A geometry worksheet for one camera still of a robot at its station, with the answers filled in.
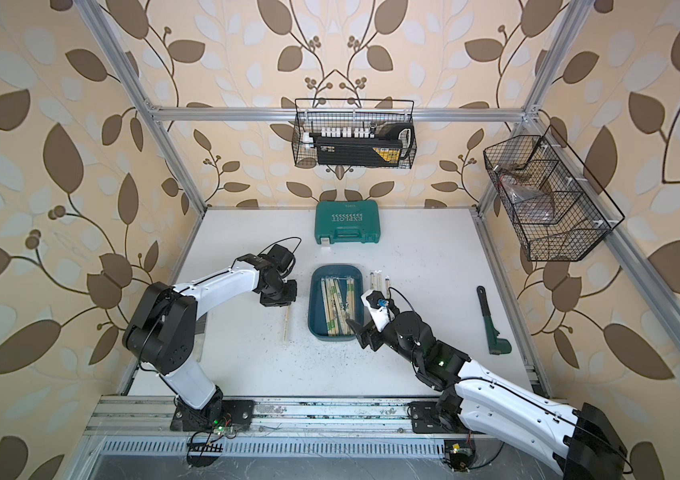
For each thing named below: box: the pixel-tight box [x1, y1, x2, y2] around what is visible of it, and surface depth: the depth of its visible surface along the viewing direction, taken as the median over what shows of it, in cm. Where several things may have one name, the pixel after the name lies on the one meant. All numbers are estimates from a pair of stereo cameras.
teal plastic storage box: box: [308, 264, 341, 342], surface depth 93 cm
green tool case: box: [314, 200, 381, 247], surface depth 114 cm
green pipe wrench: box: [476, 285, 512, 355], surface depth 89 cm
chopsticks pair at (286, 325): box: [283, 305, 291, 345], surface depth 88 cm
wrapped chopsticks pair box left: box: [321, 277, 346, 337], surface depth 95 cm
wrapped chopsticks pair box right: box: [337, 277, 355, 336], surface depth 96 cm
